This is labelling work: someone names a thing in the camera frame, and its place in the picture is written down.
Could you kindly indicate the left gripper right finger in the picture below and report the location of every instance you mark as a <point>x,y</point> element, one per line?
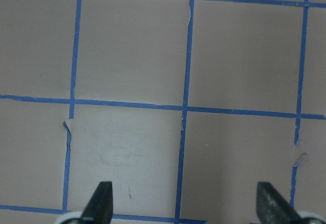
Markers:
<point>272,208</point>

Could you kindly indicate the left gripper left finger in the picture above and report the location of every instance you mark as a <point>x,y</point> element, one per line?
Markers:
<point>99,208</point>

